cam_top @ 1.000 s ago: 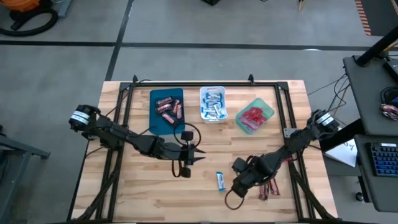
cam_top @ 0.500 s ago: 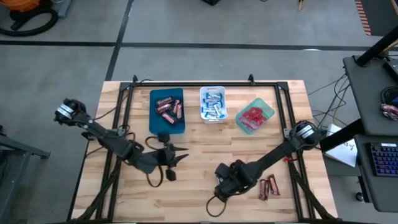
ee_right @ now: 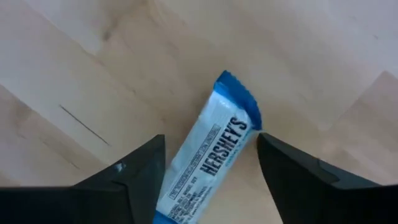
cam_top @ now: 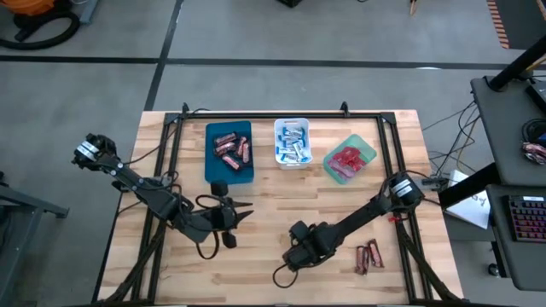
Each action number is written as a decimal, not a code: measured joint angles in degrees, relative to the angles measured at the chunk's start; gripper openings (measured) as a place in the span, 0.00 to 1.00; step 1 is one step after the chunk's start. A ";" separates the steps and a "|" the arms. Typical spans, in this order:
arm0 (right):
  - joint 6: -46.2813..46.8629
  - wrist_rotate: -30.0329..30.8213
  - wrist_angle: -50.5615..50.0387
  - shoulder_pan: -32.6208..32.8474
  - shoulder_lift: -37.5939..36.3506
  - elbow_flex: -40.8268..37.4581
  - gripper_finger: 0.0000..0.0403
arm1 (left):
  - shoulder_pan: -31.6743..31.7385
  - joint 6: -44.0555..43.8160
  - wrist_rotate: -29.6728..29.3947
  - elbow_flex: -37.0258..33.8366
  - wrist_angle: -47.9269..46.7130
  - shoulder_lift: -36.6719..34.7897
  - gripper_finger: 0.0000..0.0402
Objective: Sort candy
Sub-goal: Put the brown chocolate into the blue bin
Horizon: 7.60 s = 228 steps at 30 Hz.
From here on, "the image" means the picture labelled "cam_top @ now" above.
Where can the grey desk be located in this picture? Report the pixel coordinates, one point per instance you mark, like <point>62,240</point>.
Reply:
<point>503,128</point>
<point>499,239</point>

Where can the blue plastic bin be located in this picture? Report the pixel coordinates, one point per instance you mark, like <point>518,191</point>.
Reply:
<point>213,175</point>

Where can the black diagonal bar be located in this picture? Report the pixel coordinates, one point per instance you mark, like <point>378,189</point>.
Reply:
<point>465,187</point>

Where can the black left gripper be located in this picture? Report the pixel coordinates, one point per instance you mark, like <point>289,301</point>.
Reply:
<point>224,219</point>

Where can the black box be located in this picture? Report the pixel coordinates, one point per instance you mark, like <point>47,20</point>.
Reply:
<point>290,2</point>

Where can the green translucent plastic bin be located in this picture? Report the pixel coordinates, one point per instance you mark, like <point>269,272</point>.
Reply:
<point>367,147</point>

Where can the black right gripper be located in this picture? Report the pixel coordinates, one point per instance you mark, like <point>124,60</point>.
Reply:
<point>311,245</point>

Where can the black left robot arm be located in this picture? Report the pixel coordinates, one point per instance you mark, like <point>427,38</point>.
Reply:
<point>145,192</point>

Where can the white paper sheet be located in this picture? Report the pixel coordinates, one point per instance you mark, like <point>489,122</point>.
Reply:
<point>473,209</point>

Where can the grey vacuum part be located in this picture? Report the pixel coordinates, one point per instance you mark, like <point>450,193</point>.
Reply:
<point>88,10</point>

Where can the dark mat with striped edge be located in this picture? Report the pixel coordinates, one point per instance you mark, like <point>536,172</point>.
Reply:
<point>524,21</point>

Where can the grey metal cart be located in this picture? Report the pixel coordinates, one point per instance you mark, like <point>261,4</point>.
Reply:
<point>25,202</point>

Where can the black desk device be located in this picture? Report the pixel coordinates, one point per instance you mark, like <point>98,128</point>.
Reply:
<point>538,96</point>

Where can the black aluminium table frame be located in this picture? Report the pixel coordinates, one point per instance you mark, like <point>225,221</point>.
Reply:
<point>277,115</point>

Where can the black diagonal pole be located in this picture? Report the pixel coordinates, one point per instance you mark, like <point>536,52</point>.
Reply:
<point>516,66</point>

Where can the orange vacuum cleaner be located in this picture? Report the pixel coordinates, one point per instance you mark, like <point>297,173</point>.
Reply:
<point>25,5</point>

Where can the black caster wheel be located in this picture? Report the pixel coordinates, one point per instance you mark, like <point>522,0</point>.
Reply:
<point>493,270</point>

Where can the white plastic bin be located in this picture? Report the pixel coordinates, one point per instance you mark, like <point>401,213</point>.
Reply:
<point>277,123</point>

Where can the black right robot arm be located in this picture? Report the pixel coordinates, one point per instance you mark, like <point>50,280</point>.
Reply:
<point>367,213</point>

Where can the candy bag on desk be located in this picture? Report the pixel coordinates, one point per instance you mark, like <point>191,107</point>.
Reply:
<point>535,152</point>

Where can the red tag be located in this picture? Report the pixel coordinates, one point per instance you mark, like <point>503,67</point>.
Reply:
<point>394,220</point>

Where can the black power strip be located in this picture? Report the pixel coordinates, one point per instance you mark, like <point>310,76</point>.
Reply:
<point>433,181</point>

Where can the black backlit keyboard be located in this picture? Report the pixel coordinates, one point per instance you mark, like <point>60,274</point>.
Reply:
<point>529,219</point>

